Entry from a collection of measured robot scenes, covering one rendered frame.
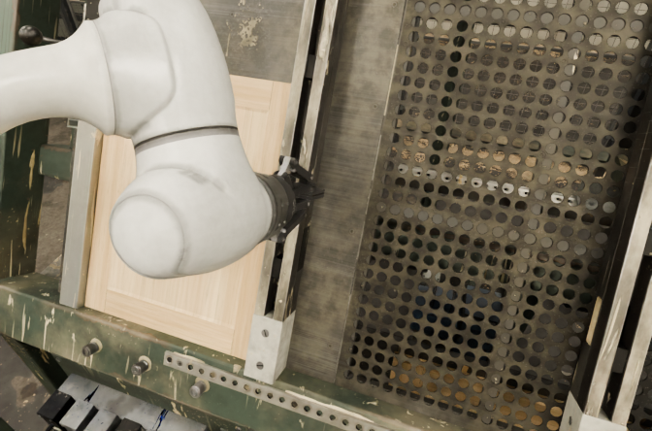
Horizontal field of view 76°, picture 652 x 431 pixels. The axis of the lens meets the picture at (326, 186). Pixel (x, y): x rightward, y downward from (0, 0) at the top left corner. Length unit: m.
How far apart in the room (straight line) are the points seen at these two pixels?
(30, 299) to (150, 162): 0.84
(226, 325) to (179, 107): 0.62
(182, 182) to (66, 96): 0.12
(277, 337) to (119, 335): 0.38
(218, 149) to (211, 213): 0.07
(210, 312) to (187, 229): 0.61
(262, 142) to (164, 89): 0.46
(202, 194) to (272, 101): 0.49
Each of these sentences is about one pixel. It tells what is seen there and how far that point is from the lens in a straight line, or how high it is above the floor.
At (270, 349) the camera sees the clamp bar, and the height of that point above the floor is 0.98.
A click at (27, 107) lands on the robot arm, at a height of 1.54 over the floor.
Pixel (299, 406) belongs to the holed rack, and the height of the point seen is 0.88.
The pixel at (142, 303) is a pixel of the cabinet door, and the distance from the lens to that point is 1.04.
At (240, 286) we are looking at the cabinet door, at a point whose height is 1.01.
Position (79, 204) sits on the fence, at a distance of 1.07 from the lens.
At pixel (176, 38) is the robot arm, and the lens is 0.41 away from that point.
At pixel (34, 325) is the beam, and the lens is 1.22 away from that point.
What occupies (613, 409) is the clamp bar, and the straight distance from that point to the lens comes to 0.84.
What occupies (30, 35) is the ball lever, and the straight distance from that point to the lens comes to 1.00.
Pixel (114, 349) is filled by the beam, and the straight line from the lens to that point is 1.08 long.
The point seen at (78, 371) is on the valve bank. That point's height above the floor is 0.76.
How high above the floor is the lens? 1.70
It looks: 38 degrees down
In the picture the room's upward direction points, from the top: straight up
